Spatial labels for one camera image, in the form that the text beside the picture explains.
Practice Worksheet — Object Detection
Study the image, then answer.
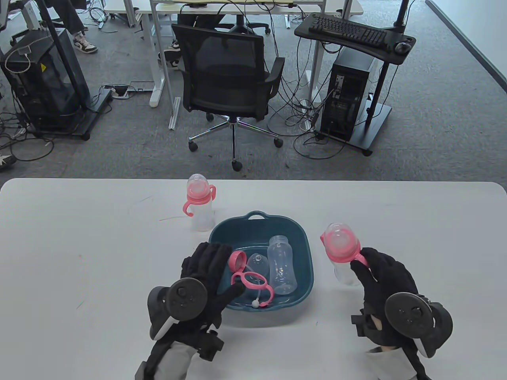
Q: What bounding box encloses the black computer tower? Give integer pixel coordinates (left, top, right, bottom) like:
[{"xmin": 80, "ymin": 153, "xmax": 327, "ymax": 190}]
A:
[{"xmin": 320, "ymin": 47, "xmax": 377, "ymax": 142}]

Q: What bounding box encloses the pink bottle handle ring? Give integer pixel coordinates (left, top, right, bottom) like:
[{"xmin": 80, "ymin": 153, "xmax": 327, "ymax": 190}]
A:
[{"xmin": 231, "ymin": 270, "xmax": 274, "ymax": 307}]

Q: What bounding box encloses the person's right hand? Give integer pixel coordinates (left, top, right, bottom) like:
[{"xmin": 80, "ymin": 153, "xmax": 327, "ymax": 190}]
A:
[{"xmin": 351, "ymin": 247, "xmax": 420, "ymax": 342}]

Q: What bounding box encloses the black chair base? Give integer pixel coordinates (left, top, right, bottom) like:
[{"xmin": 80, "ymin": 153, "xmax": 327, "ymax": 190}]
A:
[{"xmin": 216, "ymin": 14, "xmax": 271, "ymax": 35}]

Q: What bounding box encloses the black rolling keyboard stand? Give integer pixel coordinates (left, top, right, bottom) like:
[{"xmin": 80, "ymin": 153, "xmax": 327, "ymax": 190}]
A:
[{"xmin": 294, "ymin": 0, "xmax": 416, "ymax": 156}]

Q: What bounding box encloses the black tracking controller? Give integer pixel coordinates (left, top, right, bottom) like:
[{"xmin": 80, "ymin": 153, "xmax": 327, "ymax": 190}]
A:
[
  {"xmin": 147, "ymin": 278, "xmax": 208, "ymax": 340},
  {"xmin": 384, "ymin": 292, "xmax": 453, "ymax": 359}
]

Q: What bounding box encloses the clear straw with white ball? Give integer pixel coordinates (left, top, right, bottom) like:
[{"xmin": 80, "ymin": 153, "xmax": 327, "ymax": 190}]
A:
[{"xmin": 252, "ymin": 273, "xmax": 267, "ymax": 309}]

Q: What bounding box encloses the black keyboard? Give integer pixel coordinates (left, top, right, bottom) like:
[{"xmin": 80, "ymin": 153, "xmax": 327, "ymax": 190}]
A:
[{"xmin": 308, "ymin": 15, "xmax": 388, "ymax": 50}]

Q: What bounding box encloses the black mesh office chair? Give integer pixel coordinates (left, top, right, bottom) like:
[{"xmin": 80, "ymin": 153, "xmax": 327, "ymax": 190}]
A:
[{"xmin": 171, "ymin": 23, "xmax": 286, "ymax": 171}]

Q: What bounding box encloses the black rolling cart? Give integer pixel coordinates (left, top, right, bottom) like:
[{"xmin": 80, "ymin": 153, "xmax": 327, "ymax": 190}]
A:
[{"xmin": 24, "ymin": 0, "xmax": 113, "ymax": 141}]

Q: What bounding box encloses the black glass equipment case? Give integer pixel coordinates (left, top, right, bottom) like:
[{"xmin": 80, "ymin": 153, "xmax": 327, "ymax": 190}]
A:
[{"xmin": 0, "ymin": 27, "xmax": 90, "ymax": 131}]

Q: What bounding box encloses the clear pink baby bottle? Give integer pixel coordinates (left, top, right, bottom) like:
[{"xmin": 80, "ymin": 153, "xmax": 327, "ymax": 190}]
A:
[
  {"xmin": 183, "ymin": 173, "xmax": 217, "ymax": 232},
  {"xmin": 320, "ymin": 222, "xmax": 369, "ymax": 286},
  {"xmin": 267, "ymin": 235, "xmax": 298, "ymax": 296}
]

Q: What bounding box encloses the clear dome bottle top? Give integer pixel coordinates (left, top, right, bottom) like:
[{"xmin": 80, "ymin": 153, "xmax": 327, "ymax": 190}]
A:
[{"xmin": 246, "ymin": 253, "xmax": 270, "ymax": 276}]

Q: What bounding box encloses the bundle of black cables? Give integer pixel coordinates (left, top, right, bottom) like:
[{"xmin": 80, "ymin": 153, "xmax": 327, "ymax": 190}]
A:
[
  {"xmin": 267, "ymin": 59, "xmax": 346, "ymax": 160},
  {"xmin": 0, "ymin": 111, "xmax": 55, "ymax": 162}
]

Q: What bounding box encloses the teal plastic basin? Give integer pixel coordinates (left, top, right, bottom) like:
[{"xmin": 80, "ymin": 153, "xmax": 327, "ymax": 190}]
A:
[{"xmin": 207, "ymin": 211, "xmax": 314, "ymax": 315}]

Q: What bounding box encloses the white office desk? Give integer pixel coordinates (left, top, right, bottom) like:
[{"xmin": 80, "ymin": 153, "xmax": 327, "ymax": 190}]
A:
[{"xmin": 104, "ymin": 0, "xmax": 364, "ymax": 130}]

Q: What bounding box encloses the person's left hand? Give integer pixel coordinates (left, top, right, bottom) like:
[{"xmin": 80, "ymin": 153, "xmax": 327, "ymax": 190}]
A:
[{"xmin": 180, "ymin": 242, "xmax": 246, "ymax": 329}]

